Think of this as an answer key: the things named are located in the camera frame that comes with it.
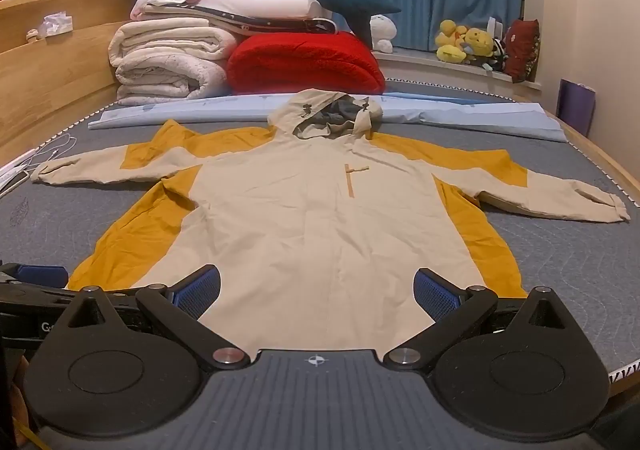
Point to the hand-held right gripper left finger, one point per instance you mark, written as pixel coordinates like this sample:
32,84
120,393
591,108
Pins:
200,291

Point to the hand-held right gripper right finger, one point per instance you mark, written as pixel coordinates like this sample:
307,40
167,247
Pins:
434,294

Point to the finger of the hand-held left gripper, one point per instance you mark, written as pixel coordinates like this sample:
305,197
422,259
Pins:
42,276

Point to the beige and yellow hooded jacket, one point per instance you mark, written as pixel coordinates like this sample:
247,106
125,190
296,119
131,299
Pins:
310,230

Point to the grey quilted mattress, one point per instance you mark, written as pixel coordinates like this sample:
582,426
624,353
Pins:
550,255

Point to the light blue bed sheet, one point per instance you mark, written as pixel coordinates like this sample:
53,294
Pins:
200,110

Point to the wooden headboard shelf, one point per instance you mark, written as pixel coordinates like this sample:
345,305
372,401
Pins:
60,80

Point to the white window sill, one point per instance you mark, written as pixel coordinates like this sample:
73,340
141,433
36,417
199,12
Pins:
425,61

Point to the purple bag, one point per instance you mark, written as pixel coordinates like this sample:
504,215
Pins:
576,107

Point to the yellow plush toy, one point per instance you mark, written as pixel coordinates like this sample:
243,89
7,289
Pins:
447,34
479,42
450,54

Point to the black and white plush toy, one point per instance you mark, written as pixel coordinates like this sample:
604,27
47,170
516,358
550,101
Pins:
494,57

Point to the red fleece blanket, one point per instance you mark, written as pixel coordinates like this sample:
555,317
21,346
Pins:
305,62

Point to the tissue pack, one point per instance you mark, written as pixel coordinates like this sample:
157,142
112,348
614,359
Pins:
56,24

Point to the dark red printed cushion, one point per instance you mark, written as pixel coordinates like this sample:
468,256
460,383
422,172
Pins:
522,50

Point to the white round plush toy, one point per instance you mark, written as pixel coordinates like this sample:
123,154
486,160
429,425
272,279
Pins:
383,27

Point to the navy star-print bedding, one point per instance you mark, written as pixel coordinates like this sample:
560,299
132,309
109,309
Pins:
285,25

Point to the wooden bed frame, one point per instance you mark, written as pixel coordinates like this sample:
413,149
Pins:
600,155

